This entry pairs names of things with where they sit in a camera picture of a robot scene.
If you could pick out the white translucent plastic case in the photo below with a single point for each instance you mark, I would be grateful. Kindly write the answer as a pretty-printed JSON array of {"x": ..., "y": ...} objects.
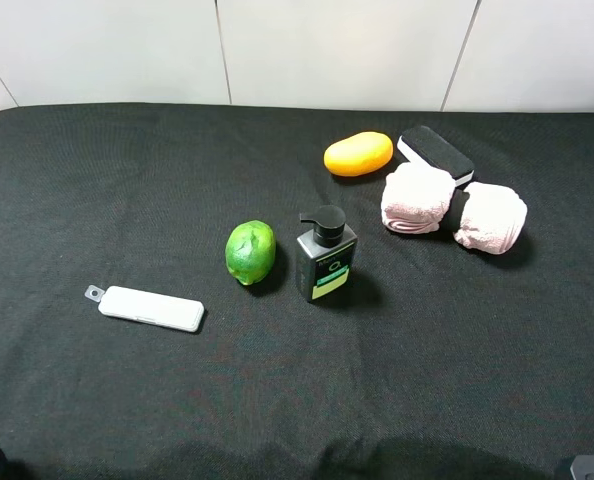
[{"x": 148, "y": 308}]

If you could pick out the black pump dispenser bottle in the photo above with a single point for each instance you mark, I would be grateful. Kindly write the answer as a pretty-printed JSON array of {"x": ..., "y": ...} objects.
[{"x": 324, "y": 253}]

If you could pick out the green lime fruit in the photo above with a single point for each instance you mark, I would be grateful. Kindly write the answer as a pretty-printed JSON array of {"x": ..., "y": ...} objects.
[{"x": 250, "y": 252}]

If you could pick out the orange yellow mango fruit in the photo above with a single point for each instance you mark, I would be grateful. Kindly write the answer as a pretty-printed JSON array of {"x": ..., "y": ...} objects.
[{"x": 360, "y": 154}]

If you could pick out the pink rolled towel black band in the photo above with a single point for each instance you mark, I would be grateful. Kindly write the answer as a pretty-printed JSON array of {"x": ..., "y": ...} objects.
[{"x": 420, "y": 200}]

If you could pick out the black white board eraser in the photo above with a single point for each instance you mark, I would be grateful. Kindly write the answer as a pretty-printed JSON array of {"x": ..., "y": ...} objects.
[{"x": 422, "y": 145}]

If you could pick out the black tablecloth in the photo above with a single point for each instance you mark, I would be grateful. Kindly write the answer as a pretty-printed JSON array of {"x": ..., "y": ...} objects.
[{"x": 430, "y": 362}]

